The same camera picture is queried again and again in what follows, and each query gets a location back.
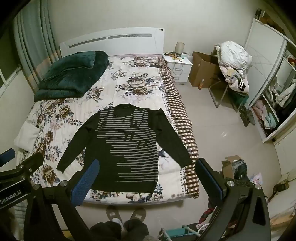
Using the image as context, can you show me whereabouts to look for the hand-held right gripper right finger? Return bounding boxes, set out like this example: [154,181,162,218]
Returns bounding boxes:
[195,158,271,241]

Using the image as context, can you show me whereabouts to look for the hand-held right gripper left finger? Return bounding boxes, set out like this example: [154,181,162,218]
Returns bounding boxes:
[23,159,100,241]

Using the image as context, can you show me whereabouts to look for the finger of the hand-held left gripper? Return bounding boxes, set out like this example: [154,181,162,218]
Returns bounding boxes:
[15,152,44,178]
[0,148,16,168]

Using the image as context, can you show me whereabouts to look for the black striped sweater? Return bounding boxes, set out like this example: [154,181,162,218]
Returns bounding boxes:
[57,104,192,193]

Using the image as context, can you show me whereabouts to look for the pile of clothes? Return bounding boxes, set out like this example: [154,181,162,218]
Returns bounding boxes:
[214,40,252,93]

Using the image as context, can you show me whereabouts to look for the small open cardboard box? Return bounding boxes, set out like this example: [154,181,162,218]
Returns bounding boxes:
[221,155,250,181]

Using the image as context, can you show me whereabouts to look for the white folded cloth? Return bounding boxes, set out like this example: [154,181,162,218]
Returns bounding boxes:
[14,122,41,153]

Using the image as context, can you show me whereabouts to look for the red and black cloth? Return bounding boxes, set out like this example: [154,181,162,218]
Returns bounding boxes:
[200,199,216,223]

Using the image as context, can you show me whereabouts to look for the person's left slipper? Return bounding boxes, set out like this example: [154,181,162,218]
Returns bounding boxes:
[106,206,122,225]

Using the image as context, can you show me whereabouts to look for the person's slipper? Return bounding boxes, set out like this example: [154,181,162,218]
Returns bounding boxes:
[128,207,147,223]
[106,206,122,225]

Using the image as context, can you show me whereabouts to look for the teal rack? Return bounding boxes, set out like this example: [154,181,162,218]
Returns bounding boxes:
[159,222,206,241]

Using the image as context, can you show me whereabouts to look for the person's right slipper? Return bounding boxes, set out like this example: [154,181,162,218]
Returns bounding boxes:
[128,207,147,223]

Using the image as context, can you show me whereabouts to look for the brown plaid bed sheet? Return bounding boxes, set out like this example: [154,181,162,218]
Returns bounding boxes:
[159,59,200,198]

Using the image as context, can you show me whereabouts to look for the person's right leg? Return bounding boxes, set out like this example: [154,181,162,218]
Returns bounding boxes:
[123,219,150,241]

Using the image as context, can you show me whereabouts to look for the dark shoes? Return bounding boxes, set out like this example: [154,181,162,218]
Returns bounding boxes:
[239,107,256,127]

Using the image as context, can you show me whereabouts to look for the window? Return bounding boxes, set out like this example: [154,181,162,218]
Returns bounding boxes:
[0,30,22,93]

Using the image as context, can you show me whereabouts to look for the dark green blanket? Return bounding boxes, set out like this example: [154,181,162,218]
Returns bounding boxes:
[34,51,109,102]

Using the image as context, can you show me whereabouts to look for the bed with floral sheet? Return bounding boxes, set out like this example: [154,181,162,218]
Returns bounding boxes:
[14,54,200,204]

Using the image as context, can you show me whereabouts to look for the large cardboard box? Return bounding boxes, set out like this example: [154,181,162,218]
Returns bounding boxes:
[188,51,226,90]

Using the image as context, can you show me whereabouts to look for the white nightstand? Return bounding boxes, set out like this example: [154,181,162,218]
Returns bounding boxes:
[162,54,193,84]

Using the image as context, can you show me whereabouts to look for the grey-green curtain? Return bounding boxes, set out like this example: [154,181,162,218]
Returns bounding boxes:
[13,0,62,88]

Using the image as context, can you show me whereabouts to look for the white wardrobe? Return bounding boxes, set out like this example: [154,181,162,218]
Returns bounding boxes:
[244,18,296,144]

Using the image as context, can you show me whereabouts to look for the beige table lamp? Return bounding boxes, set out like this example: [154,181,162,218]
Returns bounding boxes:
[174,42,185,56]

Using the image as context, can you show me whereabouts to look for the white headboard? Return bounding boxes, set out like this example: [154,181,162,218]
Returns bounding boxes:
[60,27,165,58]

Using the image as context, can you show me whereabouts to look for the boxes on wardrobe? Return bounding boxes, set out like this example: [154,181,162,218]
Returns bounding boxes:
[255,9,287,35]

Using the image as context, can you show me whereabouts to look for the metal frame chair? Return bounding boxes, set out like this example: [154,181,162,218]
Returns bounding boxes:
[208,79,249,112]

